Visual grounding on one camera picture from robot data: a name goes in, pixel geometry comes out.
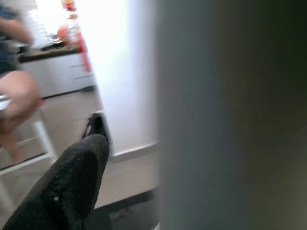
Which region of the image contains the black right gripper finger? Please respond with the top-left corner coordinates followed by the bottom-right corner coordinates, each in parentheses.
top-left (0, 136), bottom-right (110, 230)

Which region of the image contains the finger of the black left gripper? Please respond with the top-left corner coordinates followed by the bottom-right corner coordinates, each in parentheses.
top-left (83, 114), bottom-right (111, 142)

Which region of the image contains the white plastic table leg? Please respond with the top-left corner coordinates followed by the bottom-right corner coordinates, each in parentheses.
top-left (157, 0), bottom-right (307, 230)

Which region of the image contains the white wooden bar stool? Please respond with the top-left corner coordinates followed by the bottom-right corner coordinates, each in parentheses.
top-left (0, 94), bottom-right (58, 216)

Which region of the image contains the white kitchen counter cabinet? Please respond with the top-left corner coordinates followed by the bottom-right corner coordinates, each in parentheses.
top-left (19, 46), bottom-right (96, 99)

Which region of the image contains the red hanging decoration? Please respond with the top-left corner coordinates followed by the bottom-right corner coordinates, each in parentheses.
top-left (61, 0), bottom-right (93, 72)

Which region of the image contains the seated person blue shirt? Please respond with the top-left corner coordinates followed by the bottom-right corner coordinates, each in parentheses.
top-left (0, 0), bottom-right (46, 166)

